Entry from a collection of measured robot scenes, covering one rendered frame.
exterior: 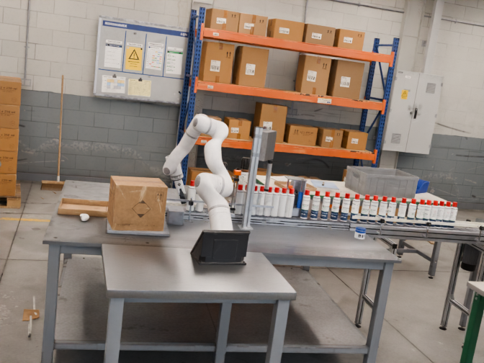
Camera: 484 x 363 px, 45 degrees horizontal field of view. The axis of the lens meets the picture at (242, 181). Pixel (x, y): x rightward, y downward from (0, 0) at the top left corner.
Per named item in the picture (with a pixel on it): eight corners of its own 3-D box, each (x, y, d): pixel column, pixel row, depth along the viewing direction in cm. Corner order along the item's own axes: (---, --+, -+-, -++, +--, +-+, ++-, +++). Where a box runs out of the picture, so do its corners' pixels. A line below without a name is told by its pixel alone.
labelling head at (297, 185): (297, 212, 423) (302, 177, 418) (302, 217, 410) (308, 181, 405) (279, 210, 419) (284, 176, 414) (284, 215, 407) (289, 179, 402)
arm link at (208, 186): (233, 208, 324) (227, 173, 337) (205, 202, 314) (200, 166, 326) (222, 219, 332) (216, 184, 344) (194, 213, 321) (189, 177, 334)
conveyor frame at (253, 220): (343, 225, 421) (344, 220, 421) (349, 230, 411) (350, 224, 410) (111, 209, 384) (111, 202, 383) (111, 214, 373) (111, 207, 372)
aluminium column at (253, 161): (248, 226, 387) (261, 126, 374) (249, 228, 383) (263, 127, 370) (241, 225, 386) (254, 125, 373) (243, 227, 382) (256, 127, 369)
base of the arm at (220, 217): (237, 248, 325) (232, 220, 335) (244, 232, 310) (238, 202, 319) (204, 250, 320) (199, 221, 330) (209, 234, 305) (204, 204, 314)
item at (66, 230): (319, 202, 500) (320, 199, 500) (401, 263, 357) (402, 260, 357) (65, 182, 452) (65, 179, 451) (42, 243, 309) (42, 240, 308)
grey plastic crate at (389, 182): (392, 189, 612) (397, 169, 608) (415, 199, 575) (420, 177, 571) (343, 186, 592) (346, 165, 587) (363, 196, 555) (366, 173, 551)
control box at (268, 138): (273, 158, 389) (276, 130, 385) (264, 161, 373) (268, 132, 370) (258, 156, 393) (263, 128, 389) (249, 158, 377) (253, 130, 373)
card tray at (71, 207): (108, 207, 390) (108, 201, 390) (107, 217, 366) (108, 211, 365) (61, 203, 383) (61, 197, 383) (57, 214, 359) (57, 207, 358)
